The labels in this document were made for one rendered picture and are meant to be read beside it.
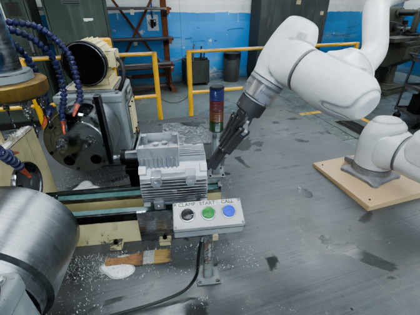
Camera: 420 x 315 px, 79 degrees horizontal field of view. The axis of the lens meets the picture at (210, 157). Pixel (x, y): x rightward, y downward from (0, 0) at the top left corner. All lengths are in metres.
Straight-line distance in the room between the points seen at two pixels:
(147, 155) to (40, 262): 0.36
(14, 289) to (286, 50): 0.65
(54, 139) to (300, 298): 0.97
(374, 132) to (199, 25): 5.13
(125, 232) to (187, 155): 0.34
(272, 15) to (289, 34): 5.45
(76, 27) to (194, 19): 2.76
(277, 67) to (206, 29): 5.44
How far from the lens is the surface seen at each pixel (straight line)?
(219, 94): 1.03
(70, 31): 3.95
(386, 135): 1.23
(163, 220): 0.87
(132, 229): 0.91
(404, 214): 1.26
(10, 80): 0.77
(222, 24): 6.16
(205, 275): 0.82
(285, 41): 0.65
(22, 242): 0.59
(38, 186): 1.02
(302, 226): 1.02
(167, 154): 0.75
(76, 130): 1.06
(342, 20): 7.77
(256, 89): 0.66
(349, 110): 0.57
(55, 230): 0.64
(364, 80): 0.58
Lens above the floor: 1.50
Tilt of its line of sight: 31 degrees down
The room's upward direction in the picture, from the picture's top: straight up
